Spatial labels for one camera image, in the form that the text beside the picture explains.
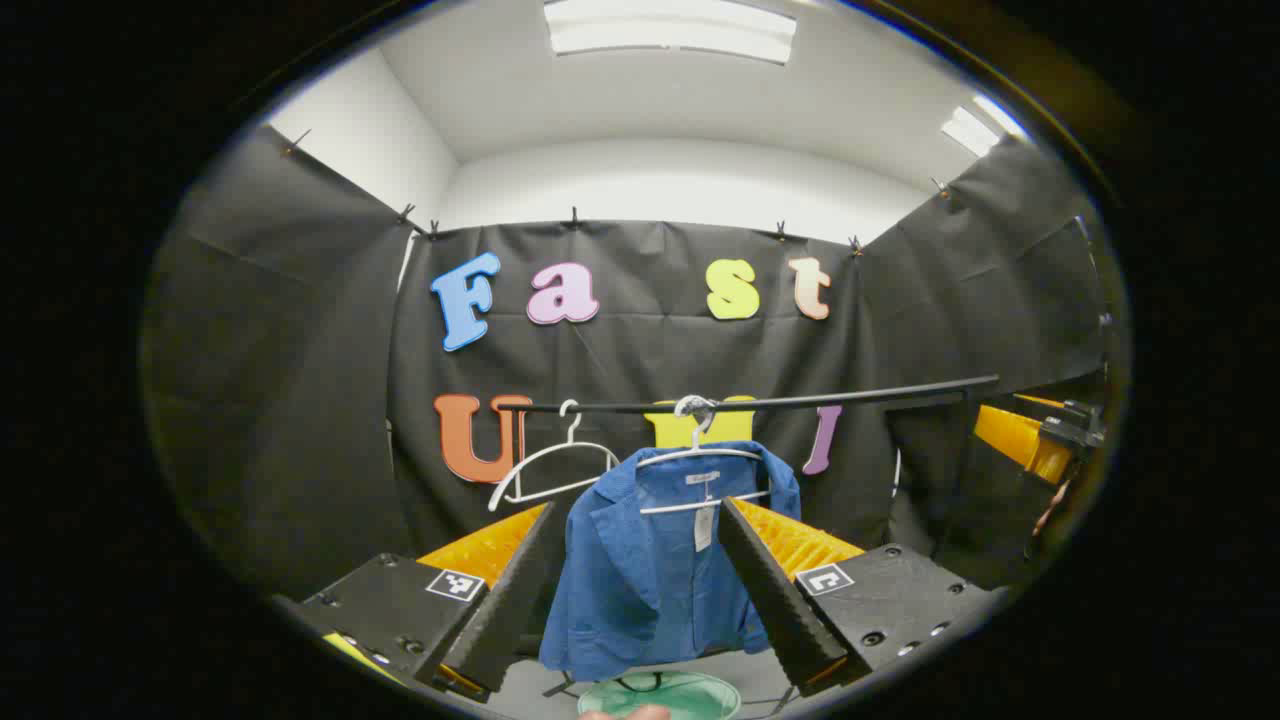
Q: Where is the large ceiling light panel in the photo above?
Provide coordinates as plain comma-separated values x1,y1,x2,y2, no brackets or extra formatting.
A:
545,0,798,66

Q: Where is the white wire hanger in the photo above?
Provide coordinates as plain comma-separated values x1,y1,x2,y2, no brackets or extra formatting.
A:
488,400,623,513

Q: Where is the black garment rack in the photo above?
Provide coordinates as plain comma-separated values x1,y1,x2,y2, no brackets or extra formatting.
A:
525,375,1001,716

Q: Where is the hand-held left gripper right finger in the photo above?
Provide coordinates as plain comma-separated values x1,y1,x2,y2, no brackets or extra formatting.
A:
716,495,1007,699

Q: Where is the green mesh laundry hamper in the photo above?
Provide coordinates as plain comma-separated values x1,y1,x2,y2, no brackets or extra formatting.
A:
578,670,743,720

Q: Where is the small ceiling light panel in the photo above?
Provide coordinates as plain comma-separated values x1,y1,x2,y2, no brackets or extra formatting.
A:
940,95,1027,158

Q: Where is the white hanger with tag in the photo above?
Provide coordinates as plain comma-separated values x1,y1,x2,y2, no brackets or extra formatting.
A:
636,395,771,516

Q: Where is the blue jacket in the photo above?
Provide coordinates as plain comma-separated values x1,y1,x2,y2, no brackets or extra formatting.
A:
540,440,803,683

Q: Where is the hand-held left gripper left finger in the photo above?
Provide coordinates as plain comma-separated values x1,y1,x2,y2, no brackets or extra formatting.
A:
272,502,569,703

